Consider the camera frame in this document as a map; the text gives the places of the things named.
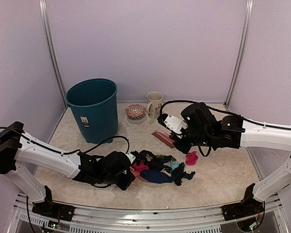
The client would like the pink hand brush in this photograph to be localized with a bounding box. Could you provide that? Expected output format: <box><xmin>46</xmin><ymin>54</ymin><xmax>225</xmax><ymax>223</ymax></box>
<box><xmin>152</xmin><ymin>130</ymin><xmax>175</xmax><ymax>149</ymax></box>

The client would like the pink dustpan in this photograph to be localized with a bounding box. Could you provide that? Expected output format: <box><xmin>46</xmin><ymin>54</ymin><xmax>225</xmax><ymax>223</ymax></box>
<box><xmin>130</xmin><ymin>156</ymin><xmax>151</xmax><ymax>182</ymax></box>

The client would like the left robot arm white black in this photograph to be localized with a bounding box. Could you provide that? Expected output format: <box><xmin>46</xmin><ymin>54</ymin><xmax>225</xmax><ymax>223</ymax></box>
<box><xmin>0</xmin><ymin>121</ymin><xmax>136</xmax><ymax>216</ymax></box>

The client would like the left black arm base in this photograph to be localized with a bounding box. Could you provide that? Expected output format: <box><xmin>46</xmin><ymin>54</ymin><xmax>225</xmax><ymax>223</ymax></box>
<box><xmin>32</xmin><ymin>185</ymin><xmax>75</xmax><ymax>222</ymax></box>

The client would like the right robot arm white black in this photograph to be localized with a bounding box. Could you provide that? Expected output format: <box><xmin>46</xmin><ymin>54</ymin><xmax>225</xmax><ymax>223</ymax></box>
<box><xmin>158</xmin><ymin>100</ymin><xmax>291</xmax><ymax>216</ymax></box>

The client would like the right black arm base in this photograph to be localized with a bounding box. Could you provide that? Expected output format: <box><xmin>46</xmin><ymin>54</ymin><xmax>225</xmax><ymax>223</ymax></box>
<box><xmin>222</xmin><ymin>183</ymin><xmax>265</xmax><ymax>221</ymax></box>

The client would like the pile of coloured scraps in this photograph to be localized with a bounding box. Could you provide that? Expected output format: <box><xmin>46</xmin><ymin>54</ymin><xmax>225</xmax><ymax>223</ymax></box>
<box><xmin>131</xmin><ymin>150</ymin><xmax>186</xmax><ymax>186</ymax></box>

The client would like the dark blue scrap right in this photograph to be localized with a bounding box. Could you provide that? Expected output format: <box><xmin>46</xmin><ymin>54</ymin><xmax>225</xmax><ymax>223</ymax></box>
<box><xmin>183</xmin><ymin>171</ymin><xmax>195</xmax><ymax>180</ymax></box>

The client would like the beige ceramic mug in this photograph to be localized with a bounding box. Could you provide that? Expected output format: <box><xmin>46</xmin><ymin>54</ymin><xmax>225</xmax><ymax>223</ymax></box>
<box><xmin>145</xmin><ymin>92</ymin><xmax>163</xmax><ymax>119</ymax></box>

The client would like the patterned small bowl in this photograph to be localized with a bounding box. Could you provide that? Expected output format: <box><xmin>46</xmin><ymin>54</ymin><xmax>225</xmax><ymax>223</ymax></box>
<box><xmin>125</xmin><ymin>104</ymin><xmax>146</xmax><ymax>120</ymax></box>

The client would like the teal plastic bucket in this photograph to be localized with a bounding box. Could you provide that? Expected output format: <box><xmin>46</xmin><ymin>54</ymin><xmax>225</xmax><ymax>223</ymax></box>
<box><xmin>66</xmin><ymin>78</ymin><xmax>118</xmax><ymax>144</ymax></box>

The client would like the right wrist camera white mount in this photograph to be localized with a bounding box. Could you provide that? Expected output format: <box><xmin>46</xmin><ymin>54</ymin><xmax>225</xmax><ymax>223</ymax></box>
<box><xmin>157</xmin><ymin>114</ymin><xmax>188</xmax><ymax>135</ymax></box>

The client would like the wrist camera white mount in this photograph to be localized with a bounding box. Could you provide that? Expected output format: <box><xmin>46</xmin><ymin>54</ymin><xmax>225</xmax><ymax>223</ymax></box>
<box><xmin>126</xmin><ymin>152</ymin><xmax>136</xmax><ymax>165</ymax></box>
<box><xmin>157</xmin><ymin>114</ymin><xmax>188</xmax><ymax>135</ymax></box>

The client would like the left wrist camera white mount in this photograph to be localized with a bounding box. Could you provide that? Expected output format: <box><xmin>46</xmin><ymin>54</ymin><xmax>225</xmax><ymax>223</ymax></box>
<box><xmin>126</xmin><ymin>152</ymin><xmax>136</xmax><ymax>165</ymax></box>

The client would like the aluminium front rail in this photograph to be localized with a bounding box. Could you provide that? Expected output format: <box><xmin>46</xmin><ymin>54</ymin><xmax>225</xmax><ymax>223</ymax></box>
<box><xmin>7</xmin><ymin>200</ymin><xmax>289</xmax><ymax>233</ymax></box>

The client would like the right aluminium corner post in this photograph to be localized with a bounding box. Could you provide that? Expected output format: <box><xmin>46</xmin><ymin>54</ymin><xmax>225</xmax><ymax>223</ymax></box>
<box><xmin>224</xmin><ymin>0</ymin><xmax>254</xmax><ymax>109</ymax></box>

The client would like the aluminium corner post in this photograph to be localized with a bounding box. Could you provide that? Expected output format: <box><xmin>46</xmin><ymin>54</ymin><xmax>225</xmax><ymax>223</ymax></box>
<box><xmin>38</xmin><ymin>0</ymin><xmax>67</xmax><ymax>108</ymax></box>
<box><xmin>224</xmin><ymin>0</ymin><xmax>254</xmax><ymax>109</ymax></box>

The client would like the left aluminium corner post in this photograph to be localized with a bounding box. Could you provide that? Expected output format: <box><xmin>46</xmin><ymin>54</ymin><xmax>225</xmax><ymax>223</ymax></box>
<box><xmin>38</xmin><ymin>0</ymin><xmax>67</xmax><ymax>108</ymax></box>

